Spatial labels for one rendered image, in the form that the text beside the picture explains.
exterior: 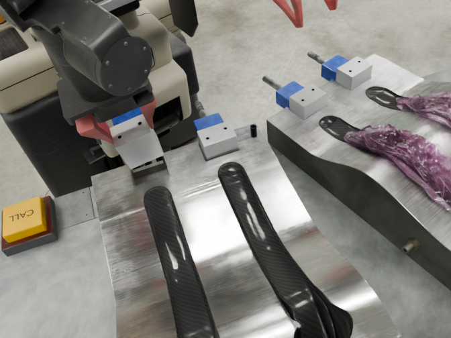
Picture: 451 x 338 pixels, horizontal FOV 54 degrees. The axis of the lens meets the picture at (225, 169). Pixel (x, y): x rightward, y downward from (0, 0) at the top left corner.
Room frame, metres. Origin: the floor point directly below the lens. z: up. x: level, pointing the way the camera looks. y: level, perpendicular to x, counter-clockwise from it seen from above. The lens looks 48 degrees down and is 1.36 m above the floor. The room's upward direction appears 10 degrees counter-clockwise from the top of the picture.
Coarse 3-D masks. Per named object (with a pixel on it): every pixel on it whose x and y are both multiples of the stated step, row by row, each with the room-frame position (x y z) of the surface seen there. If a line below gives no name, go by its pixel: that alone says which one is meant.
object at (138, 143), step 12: (120, 120) 0.47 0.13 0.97; (132, 120) 0.45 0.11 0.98; (144, 120) 0.44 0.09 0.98; (120, 132) 0.43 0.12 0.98; (132, 132) 0.43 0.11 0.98; (144, 132) 0.42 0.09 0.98; (120, 144) 0.41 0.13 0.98; (132, 144) 0.42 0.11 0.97; (144, 144) 0.42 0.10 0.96; (156, 144) 0.42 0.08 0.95; (132, 156) 0.42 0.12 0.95; (144, 156) 0.42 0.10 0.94; (156, 156) 0.43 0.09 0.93; (132, 168) 0.42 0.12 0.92
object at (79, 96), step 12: (72, 72) 0.39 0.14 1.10; (60, 84) 0.44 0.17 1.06; (72, 84) 0.41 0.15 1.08; (84, 84) 0.40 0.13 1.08; (96, 84) 0.40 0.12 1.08; (144, 84) 0.41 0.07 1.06; (60, 96) 0.42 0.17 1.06; (72, 96) 0.42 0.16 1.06; (84, 96) 0.40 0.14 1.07; (96, 96) 0.40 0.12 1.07; (108, 96) 0.40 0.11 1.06; (72, 108) 0.40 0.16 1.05; (84, 108) 0.40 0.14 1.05; (96, 108) 0.39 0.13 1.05; (72, 120) 0.39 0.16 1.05
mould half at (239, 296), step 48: (192, 144) 0.48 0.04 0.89; (240, 144) 0.46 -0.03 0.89; (96, 192) 0.42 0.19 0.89; (144, 192) 0.40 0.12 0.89; (192, 192) 0.39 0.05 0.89; (288, 192) 0.36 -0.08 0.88; (144, 240) 0.33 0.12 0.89; (192, 240) 0.31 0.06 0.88; (240, 240) 0.30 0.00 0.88; (288, 240) 0.29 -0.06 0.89; (144, 288) 0.26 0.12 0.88; (240, 288) 0.23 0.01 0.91; (336, 288) 0.20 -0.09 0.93; (144, 336) 0.19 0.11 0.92; (240, 336) 0.16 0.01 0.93; (288, 336) 0.16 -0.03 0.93; (384, 336) 0.14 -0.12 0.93
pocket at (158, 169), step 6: (162, 156) 0.47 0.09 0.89; (156, 162) 0.47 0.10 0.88; (162, 162) 0.47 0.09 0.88; (138, 168) 0.46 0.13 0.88; (144, 168) 0.46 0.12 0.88; (150, 168) 0.46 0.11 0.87; (156, 168) 0.46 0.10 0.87; (162, 168) 0.47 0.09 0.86; (132, 174) 0.46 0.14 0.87; (138, 174) 0.46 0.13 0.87; (144, 174) 0.46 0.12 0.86; (150, 174) 0.46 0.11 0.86; (156, 174) 0.46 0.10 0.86; (162, 174) 0.45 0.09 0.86; (132, 180) 0.43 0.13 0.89; (138, 180) 0.45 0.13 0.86; (144, 180) 0.45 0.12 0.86
